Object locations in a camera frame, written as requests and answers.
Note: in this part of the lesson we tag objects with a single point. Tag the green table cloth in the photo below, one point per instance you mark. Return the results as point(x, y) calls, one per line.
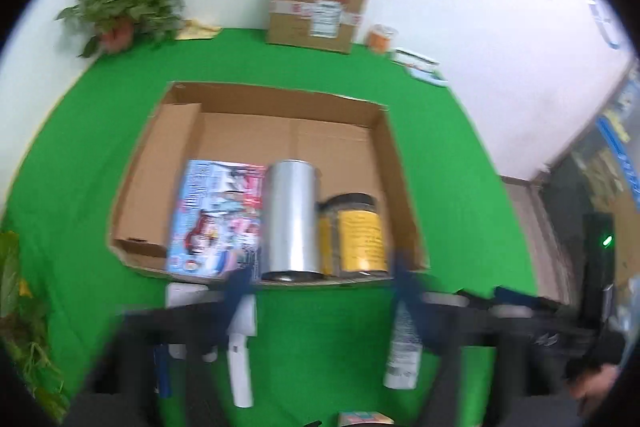
point(90, 157)

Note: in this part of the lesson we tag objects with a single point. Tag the glass door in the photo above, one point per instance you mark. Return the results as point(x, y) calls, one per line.
point(600, 167)

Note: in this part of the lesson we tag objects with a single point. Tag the white plastic bottle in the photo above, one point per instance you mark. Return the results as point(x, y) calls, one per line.
point(402, 352)

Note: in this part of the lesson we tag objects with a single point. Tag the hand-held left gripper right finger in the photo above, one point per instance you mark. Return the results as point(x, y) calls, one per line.
point(407, 292)

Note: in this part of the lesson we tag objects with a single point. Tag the small green yellow box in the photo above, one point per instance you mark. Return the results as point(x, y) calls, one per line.
point(365, 419)

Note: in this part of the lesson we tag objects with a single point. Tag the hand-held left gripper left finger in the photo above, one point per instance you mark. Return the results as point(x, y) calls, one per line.
point(237, 289)

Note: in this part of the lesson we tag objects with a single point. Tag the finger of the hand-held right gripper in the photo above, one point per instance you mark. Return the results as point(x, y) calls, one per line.
point(517, 296)

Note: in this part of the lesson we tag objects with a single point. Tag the white flat packet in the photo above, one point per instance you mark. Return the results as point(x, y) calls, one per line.
point(415, 57)

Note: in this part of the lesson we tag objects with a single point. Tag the silver metal can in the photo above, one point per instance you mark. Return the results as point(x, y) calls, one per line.
point(292, 217)

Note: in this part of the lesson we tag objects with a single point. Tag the person's right hand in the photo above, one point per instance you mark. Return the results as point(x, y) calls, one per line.
point(597, 389)

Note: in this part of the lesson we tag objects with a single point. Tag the colourful comic magazine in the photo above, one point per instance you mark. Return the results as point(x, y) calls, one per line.
point(215, 217)

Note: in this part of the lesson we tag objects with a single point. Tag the pale blue flat packet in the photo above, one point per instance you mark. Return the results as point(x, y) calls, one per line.
point(429, 76)

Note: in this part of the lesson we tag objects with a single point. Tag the large leafy potted plant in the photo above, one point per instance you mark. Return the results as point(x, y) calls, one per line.
point(20, 317)

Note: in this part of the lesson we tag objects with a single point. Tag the yellow label jar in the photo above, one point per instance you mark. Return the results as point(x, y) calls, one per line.
point(357, 237)

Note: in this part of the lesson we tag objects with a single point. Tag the yellow paper sheet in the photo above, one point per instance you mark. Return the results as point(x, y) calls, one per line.
point(197, 31)

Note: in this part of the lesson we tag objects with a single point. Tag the orange jar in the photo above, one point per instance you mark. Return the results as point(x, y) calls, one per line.
point(382, 38)

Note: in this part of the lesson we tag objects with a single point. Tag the small potted plant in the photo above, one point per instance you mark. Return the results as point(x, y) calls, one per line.
point(125, 2)

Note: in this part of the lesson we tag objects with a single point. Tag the white hair dryer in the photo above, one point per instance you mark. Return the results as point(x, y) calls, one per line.
point(240, 372)

